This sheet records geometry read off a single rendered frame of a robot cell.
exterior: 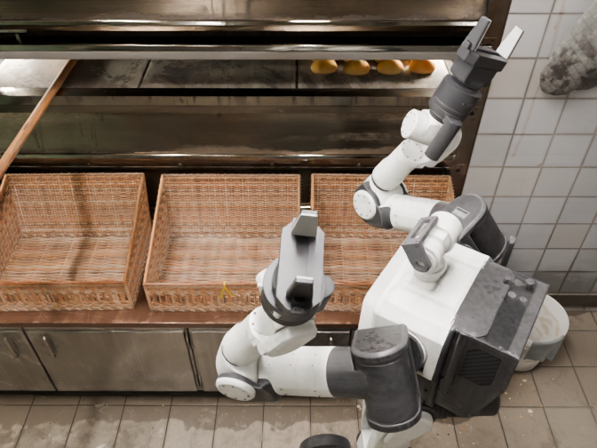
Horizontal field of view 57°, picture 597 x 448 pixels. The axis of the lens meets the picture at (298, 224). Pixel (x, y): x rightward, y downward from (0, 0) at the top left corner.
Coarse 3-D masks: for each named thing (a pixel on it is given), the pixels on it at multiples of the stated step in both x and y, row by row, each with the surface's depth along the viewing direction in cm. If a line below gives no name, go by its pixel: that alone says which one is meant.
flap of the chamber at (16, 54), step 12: (0, 36) 187; (12, 36) 187; (24, 36) 187; (36, 36) 187; (48, 36) 187; (60, 36) 187; (72, 36) 187; (84, 36) 187; (96, 36) 187; (108, 36) 187; (120, 36) 187; (132, 36) 187; (144, 36) 187; (156, 36) 187; (168, 36) 187; (180, 36) 187; (192, 36) 187; (204, 36) 187; (216, 36) 187; (228, 36) 187; (240, 36) 187; (252, 36) 187; (264, 36) 187; (276, 36) 187; (288, 36) 187; (300, 36) 187; (312, 36) 187; (324, 36) 187; (336, 36) 187; (348, 36) 187; (360, 36) 187; (372, 36) 187; (384, 36) 187; (396, 36) 187; (408, 36) 187; (420, 36) 187; (432, 36) 187; (444, 36) 187; (456, 36) 187
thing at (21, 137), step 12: (72, 60) 212; (60, 72) 205; (60, 84) 201; (48, 96) 193; (36, 108) 187; (36, 120) 184; (24, 132) 177; (12, 144) 172; (12, 156) 169; (0, 168) 163
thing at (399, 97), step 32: (0, 96) 199; (32, 96) 199; (64, 96) 199; (96, 96) 199; (128, 96) 199; (160, 96) 199; (192, 96) 199; (224, 96) 199; (256, 96) 198; (288, 96) 198; (320, 96) 198; (352, 96) 198; (384, 96) 198; (416, 96) 198
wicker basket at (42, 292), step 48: (0, 192) 214; (48, 192) 222; (96, 192) 223; (144, 192) 220; (0, 240) 213; (48, 240) 229; (96, 240) 229; (144, 240) 220; (0, 288) 194; (48, 288) 195; (96, 288) 195
